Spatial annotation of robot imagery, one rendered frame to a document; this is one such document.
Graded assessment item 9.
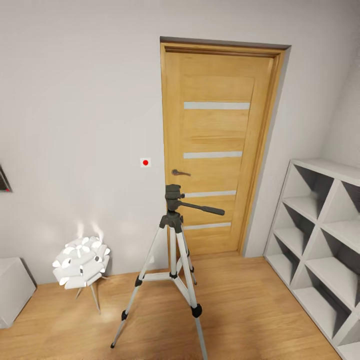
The camera tripod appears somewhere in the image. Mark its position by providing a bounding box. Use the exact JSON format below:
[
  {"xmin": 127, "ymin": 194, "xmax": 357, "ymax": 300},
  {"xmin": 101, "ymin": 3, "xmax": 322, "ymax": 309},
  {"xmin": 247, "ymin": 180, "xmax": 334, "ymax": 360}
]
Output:
[{"xmin": 110, "ymin": 183, "xmax": 225, "ymax": 360}]

